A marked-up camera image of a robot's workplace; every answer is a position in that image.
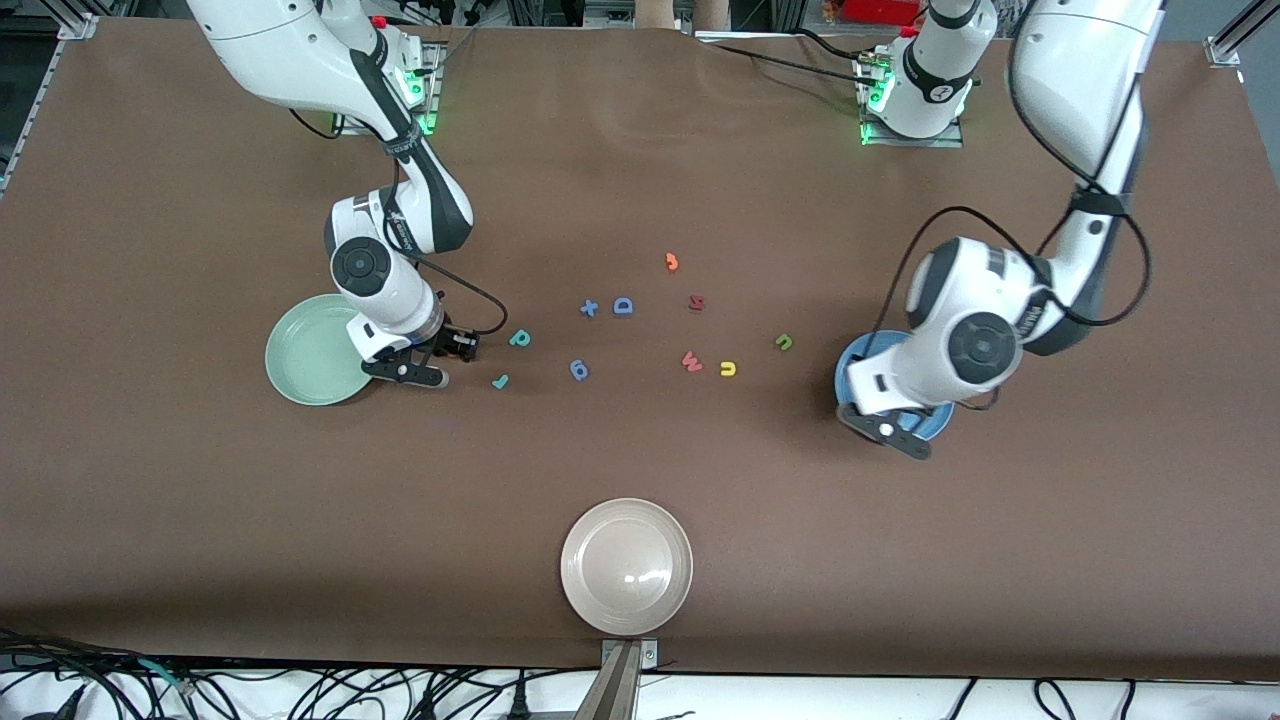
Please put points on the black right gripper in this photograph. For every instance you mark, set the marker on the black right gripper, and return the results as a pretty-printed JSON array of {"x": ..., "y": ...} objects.
[{"x": 446, "y": 343}]

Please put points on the teal letter d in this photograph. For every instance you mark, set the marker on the teal letter d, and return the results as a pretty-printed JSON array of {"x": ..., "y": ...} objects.
[{"x": 514, "y": 339}]

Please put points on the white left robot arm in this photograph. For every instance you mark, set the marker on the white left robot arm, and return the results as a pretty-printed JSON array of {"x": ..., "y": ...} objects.
[{"x": 1080, "y": 80}]

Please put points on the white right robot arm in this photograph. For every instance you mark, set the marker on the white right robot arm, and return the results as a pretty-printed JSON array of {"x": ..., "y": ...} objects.
[{"x": 290, "y": 50}]

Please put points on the blue digit six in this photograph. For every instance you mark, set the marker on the blue digit six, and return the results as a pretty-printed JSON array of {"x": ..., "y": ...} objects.
[{"x": 572, "y": 368}]

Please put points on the pale green plate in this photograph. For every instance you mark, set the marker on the pale green plate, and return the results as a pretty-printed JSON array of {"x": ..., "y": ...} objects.
[{"x": 300, "y": 360}]

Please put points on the brown table cover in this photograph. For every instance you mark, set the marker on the brown table cover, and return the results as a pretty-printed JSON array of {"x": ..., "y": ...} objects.
[{"x": 640, "y": 460}]

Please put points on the red letter w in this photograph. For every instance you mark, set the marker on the red letter w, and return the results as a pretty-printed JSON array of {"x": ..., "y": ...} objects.
[{"x": 692, "y": 364}]

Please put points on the beige plate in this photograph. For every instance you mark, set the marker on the beige plate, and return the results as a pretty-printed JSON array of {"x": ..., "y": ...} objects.
[{"x": 626, "y": 565}]

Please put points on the person bare leg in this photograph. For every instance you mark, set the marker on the person bare leg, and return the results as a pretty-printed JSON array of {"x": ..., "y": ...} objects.
[
  {"x": 710, "y": 12},
  {"x": 660, "y": 12}
]

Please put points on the blue plate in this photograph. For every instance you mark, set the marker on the blue plate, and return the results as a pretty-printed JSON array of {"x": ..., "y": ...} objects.
[{"x": 858, "y": 352}]

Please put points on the red box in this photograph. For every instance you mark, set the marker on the red box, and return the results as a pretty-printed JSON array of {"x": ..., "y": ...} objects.
[{"x": 880, "y": 10}]

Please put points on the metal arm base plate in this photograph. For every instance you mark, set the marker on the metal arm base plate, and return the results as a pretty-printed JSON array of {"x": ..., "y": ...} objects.
[
  {"x": 435, "y": 100},
  {"x": 915, "y": 142}
]

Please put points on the aluminium camera mount post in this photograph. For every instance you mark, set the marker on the aluminium camera mount post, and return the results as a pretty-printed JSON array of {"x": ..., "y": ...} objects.
[{"x": 615, "y": 690}]

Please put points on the aluminium frame profile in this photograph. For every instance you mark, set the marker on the aluminium frame profile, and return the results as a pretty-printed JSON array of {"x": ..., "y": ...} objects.
[
  {"x": 1225, "y": 50},
  {"x": 80, "y": 27}
]

